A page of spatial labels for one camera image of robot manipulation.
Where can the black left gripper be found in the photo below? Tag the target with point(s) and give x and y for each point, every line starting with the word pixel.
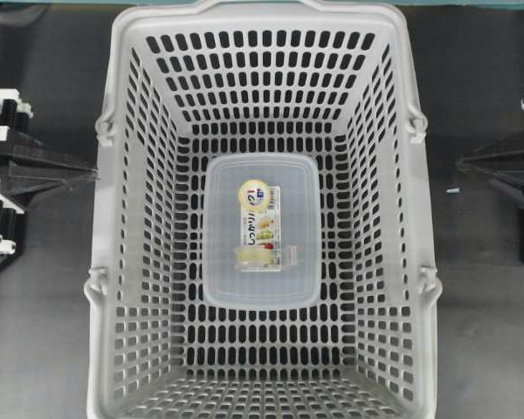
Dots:
pixel 25 185

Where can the grey plastic shopping basket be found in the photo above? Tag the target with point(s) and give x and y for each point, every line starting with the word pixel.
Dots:
pixel 187 84

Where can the clear plastic food container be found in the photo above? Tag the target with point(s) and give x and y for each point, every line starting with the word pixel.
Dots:
pixel 269 199

